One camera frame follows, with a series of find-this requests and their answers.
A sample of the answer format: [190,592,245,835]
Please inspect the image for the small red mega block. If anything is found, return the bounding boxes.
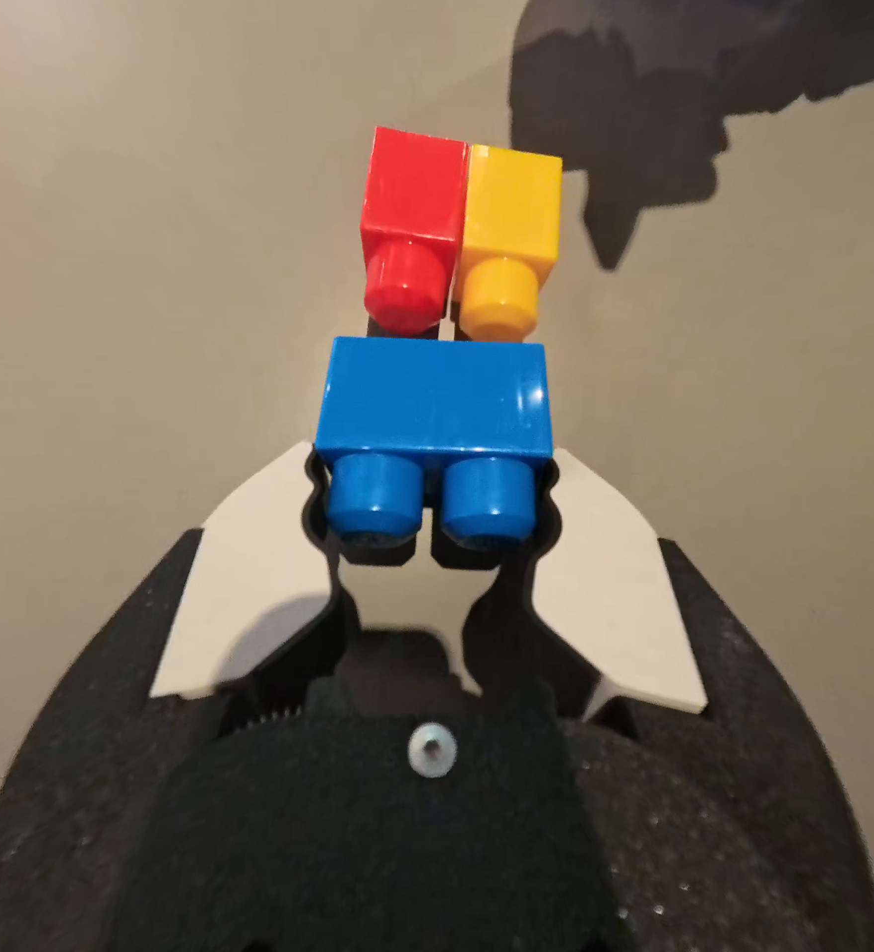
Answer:
[360,126,469,333]

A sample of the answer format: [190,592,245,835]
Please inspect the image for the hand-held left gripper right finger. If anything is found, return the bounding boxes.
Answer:
[522,446,708,722]

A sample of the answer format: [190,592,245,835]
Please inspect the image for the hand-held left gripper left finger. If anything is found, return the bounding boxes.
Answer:
[149,439,349,704]

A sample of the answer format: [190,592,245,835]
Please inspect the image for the small yellow mega block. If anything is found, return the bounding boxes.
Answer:
[455,145,564,343]

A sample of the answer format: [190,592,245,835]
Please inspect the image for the blue mega block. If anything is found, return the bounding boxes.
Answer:
[314,336,555,551]

